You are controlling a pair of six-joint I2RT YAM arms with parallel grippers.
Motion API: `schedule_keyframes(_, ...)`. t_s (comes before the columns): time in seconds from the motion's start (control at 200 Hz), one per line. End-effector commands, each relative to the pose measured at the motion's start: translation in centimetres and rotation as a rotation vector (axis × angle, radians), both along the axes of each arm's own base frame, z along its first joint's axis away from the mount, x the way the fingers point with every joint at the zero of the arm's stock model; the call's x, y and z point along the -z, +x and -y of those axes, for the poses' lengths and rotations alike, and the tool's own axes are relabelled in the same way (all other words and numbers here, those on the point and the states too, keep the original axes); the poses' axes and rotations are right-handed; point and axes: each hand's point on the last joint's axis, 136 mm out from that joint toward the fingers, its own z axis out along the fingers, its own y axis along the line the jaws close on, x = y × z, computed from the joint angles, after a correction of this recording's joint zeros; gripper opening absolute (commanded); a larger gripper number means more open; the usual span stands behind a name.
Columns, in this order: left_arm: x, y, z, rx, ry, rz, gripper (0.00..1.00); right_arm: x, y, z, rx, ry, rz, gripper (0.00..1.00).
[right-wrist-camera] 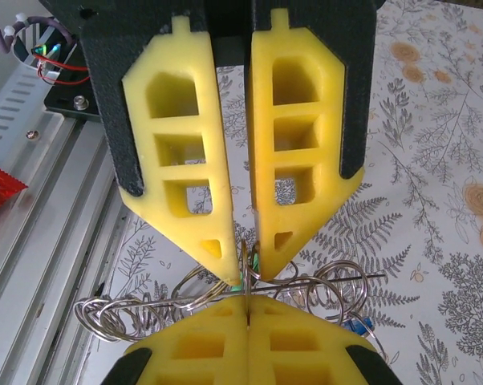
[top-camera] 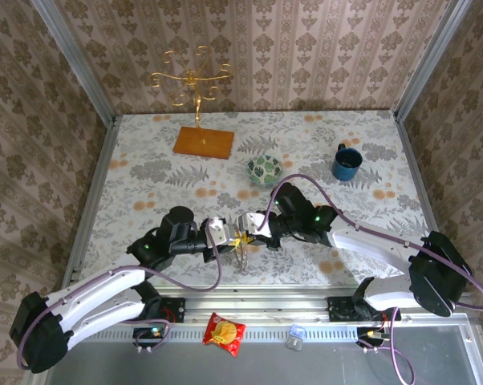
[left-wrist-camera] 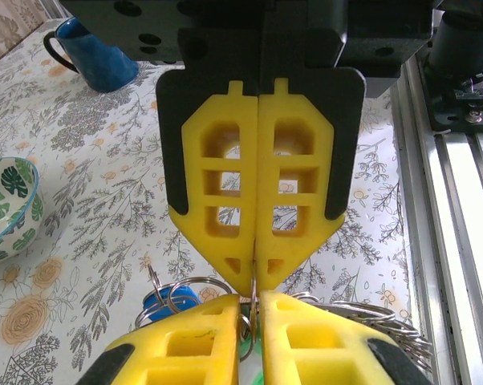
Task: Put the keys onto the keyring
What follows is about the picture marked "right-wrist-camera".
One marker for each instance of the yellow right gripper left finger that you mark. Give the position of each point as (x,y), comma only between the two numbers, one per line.
(201,361)

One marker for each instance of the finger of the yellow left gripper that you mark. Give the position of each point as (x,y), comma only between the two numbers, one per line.
(215,160)
(261,160)

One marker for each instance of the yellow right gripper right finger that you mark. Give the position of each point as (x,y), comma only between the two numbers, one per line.
(297,361)

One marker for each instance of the blue plastic key tag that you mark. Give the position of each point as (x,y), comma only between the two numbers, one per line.
(360,325)

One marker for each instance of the green plastic key tag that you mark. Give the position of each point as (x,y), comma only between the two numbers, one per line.
(257,260)

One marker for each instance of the small LED circuit board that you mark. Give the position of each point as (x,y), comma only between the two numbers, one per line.
(45,52)

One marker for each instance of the red snack packet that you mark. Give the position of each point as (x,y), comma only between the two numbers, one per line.
(1,188)

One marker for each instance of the wide slotted aluminium rail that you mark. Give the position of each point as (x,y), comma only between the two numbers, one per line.
(45,240)

